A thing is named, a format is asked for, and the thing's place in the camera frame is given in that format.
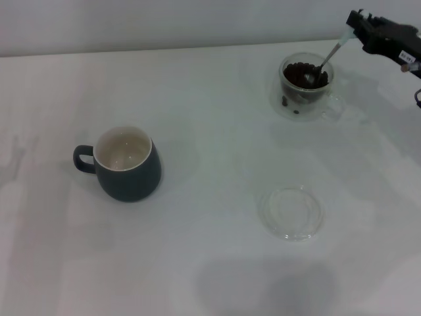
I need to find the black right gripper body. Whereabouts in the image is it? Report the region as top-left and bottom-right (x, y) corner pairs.
(360, 22), (421, 80)

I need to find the blue-handled metal spoon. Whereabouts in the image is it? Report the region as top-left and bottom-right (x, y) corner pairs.
(303, 9), (370, 83)

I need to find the dark blue ceramic mug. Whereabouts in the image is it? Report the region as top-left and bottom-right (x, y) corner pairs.
(72, 124), (163, 203)

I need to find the coffee beans pile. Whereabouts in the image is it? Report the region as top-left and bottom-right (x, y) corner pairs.
(282, 61), (329, 91)

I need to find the double-walled glass cup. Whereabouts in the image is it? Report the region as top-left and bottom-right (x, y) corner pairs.
(269, 51), (347, 124)

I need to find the clear glass saucer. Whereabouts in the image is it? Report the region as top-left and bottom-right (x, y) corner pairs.
(257, 185), (327, 243)

